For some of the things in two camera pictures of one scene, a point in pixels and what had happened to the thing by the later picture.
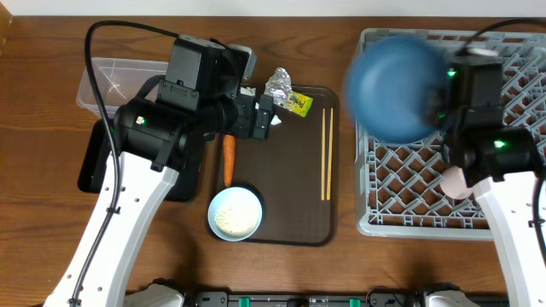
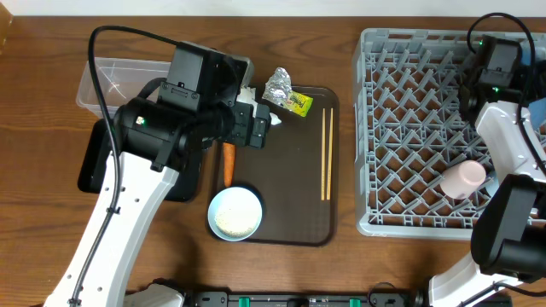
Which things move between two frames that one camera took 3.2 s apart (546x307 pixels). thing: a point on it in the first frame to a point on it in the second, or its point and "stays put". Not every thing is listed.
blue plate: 386,83 to 537,112
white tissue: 251,91 stays put
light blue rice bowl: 235,214 stays put
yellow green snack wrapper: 299,103 stays put
